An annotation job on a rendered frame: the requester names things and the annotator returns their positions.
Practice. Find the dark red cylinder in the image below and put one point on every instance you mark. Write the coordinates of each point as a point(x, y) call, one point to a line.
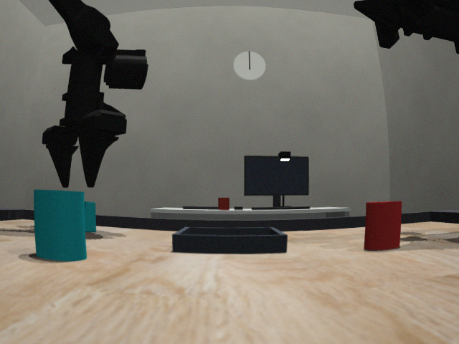
point(383, 225)

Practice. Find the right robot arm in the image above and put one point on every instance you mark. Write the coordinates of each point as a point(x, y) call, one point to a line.
point(451, 21)

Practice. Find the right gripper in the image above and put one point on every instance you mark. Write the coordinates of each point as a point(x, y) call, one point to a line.
point(391, 15)

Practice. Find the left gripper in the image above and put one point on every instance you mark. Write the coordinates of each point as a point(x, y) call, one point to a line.
point(81, 102)

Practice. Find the teal cylinder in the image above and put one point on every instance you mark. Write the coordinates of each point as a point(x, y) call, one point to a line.
point(59, 225)

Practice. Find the teal cube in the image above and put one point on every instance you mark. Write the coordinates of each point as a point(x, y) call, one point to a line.
point(90, 219)

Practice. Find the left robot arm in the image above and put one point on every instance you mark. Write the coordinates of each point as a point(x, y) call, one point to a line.
point(89, 31)

